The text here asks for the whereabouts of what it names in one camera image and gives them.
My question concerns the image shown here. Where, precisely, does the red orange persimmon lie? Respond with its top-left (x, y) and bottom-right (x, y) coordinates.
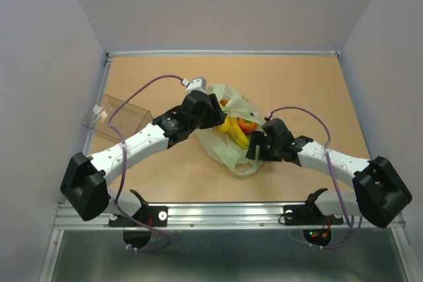
top-left (237, 118), bottom-right (258, 135)

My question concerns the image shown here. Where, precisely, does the light green plastic bag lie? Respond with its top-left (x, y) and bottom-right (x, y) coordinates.
top-left (197, 85), bottom-right (264, 176)

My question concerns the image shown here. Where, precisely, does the yellow banana bunch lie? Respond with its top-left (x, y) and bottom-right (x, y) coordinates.
top-left (228, 117), bottom-right (249, 149)

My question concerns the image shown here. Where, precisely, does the orange fruit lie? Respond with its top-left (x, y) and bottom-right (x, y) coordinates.
top-left (219, 99), bottom-right (229, 107)

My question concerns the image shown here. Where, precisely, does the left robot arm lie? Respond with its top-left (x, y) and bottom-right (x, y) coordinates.
top-left (60, 90), bottom-right (225, 221)

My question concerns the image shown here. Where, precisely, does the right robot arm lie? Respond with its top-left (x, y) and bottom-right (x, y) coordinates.
top-left (246, 118), bottom-right (412, 228)

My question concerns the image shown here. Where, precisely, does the clear plastic container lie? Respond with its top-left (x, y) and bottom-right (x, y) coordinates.
top-left (81, 94), bottom-right (153, 143)

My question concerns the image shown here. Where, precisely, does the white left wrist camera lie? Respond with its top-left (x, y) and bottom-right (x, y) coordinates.
top-left (181, 77), bottom-right (207, 95)

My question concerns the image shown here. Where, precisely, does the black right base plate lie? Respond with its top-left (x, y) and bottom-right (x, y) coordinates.
top-left (279, 204), bottom-right (344, 226)

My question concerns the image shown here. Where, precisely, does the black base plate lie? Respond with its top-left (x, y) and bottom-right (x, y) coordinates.
top-left (108, 205), bottom-right (169, 228)
top-left (279, 204), bottom-right (344, 226)

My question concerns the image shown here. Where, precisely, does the aluminium front rail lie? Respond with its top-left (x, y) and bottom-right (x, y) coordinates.
top-left (52, 201), bottom-right (406, 230)

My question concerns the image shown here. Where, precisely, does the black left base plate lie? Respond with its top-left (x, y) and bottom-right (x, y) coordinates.
top-left (108, 205), bottom-right (169, 228)

